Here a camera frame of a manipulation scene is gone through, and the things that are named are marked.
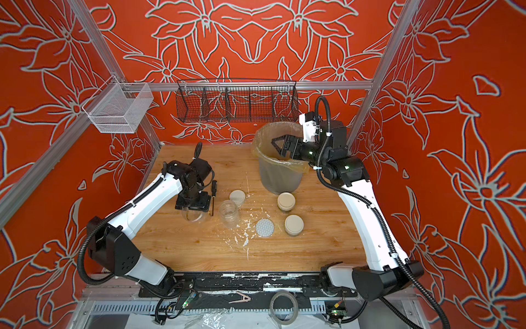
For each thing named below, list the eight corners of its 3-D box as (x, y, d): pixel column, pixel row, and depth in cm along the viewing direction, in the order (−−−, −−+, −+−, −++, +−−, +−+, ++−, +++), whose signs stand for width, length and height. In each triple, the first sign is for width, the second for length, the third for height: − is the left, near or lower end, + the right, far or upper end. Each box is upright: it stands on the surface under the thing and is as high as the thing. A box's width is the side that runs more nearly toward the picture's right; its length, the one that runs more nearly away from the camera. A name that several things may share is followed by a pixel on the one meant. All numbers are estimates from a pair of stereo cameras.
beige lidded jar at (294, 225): (285, 237, 86) (286, 231, 80) (283, 221, 90) (285, 214, 85) (302, 237, 86) (305, 231, 80) (300, 221, 90) (302, 214, 85)
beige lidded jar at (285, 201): (277, 215, 92) (278, 207, 87) (276, 200, 97) (277, 192, 92) (294, 215, 92) (296, 207, 87) (292, 200, 97) (294, 192, 92)
